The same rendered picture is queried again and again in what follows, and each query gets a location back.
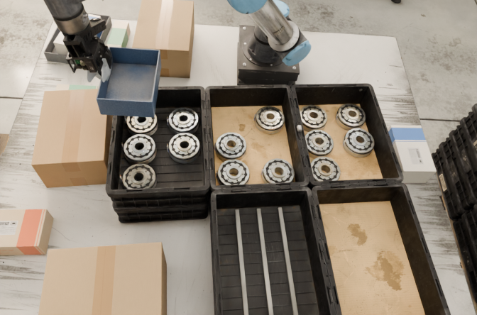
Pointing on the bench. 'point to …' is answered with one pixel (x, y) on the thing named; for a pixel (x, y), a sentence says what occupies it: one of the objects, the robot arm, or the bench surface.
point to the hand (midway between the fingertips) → (103, 74)
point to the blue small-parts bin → (130, 83)
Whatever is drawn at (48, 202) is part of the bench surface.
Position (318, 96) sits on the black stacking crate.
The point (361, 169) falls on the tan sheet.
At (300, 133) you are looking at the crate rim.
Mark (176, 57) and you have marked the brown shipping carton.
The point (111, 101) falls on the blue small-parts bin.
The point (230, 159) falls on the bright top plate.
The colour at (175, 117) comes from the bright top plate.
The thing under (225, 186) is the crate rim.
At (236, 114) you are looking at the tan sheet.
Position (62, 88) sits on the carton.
